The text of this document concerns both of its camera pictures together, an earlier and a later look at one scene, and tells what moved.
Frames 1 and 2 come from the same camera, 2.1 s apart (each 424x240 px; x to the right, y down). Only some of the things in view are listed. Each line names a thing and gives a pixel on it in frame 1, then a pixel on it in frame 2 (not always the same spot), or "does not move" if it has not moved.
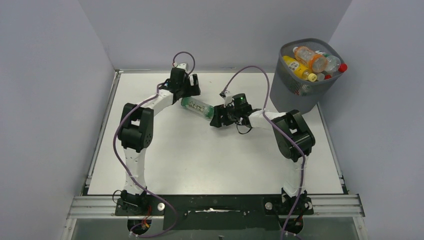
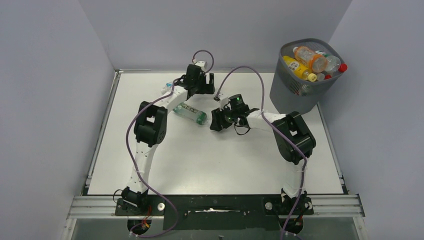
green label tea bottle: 204,110 → 187,111
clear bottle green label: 334,62 does not move
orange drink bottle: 316,62 does not move
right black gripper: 220,111 does not move
